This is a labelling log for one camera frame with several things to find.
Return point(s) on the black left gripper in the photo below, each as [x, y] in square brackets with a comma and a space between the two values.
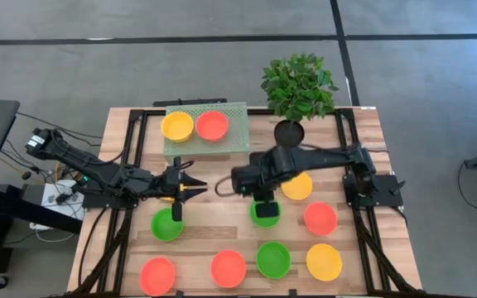
[155, 186]

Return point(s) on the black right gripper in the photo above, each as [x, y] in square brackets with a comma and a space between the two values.
[255, 182]

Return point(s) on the green mini bowl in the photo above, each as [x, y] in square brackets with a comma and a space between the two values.
[162, 227]
[273, 260]
[265, 222]

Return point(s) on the yellow mini bowl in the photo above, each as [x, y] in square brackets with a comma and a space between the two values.
[177, 126]
[324, 262]
[298, 189]
[167, 199]

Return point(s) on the orange mini bowl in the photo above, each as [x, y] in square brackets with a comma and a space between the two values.
[212, 125]
[320, 218]
[228, 269]
[157, 276]

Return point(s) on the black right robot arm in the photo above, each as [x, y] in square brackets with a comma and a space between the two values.
[325, 157]

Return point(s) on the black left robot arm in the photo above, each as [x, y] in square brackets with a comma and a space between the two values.
[73, 159]

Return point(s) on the black plant pot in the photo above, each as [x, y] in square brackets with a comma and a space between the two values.
[289, 134]

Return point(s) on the black bar with indicator light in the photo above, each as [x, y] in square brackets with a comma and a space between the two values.
[189, 102]

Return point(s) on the green leafy small tree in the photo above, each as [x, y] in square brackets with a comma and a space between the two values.
[298, 87]

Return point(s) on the black caster wheel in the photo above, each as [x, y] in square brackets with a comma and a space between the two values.
[0, 282]

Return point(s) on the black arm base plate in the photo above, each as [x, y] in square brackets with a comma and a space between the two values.
[110, 202]
[387, 190]

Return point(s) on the black desk frame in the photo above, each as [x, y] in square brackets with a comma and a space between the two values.
[23, 203]

